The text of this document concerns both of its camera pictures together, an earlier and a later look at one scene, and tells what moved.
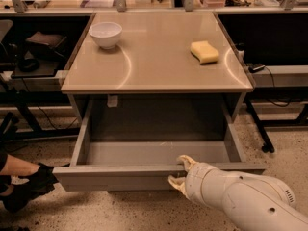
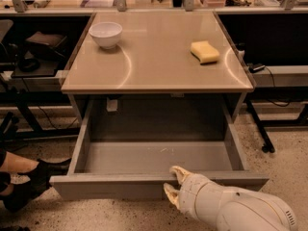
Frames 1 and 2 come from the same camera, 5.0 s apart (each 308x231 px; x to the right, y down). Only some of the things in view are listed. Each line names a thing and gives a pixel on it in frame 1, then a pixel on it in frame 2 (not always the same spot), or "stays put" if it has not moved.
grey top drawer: x=136 y=145 stays put
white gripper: x=199 y=181 to x=190 y=192
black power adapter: x=254 y=67 stays put
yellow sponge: x=205 y=52 stays put
